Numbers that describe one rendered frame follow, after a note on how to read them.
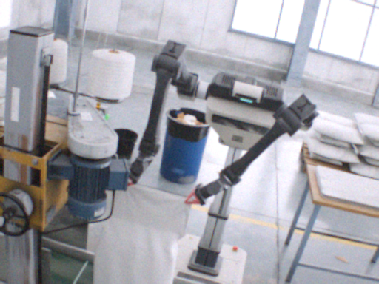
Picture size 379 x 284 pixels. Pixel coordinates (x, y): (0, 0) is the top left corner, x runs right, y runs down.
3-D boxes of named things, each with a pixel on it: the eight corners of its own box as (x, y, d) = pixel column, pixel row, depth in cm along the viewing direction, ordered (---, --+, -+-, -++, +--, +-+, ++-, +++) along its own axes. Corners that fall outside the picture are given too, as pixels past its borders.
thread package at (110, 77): (135, 94, 167) (142, 51, 160) (121, 106, 152) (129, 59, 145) (95, 85, 168) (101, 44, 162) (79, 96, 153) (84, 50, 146)
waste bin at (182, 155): (204, 169, 467) (217, 114, 442) (197, 191, 420) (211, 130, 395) (161, 159, 471) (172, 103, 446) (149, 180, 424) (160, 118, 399)
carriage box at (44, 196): (77, 194, 184) (82, 128, 172) (43, 234, 153) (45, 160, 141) (28, 179, 187) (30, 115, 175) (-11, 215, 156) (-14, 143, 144)
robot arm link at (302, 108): (320, 108, 152) (303, 88, 154) (294, 132, 156) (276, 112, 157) (320, 114, 195) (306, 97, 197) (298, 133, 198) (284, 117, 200)
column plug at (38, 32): (54, 32, 139) (55, 29, 138) (37, 37, 128) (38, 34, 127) (27, 27, 140) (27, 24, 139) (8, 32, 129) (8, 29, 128)
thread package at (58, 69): (72, 80, 168) (76, 39, 162) (55, 89, 155) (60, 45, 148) (40, 73, 169) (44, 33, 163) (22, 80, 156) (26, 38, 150)
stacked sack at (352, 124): (355, 128, 553) (358, 118, 548) (359, 138, 514) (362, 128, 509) (309, 115, 565) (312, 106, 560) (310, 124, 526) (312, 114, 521)
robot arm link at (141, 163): (162, 143, 184) (143, 136, 185) (152, 151, 173) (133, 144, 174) (155, 168, 188) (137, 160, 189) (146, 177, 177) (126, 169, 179)
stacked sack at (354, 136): (359, 138, 516) (362, 128, 511) (362, 149, 478) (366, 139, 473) (311, 123, 530) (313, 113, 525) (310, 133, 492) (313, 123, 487)
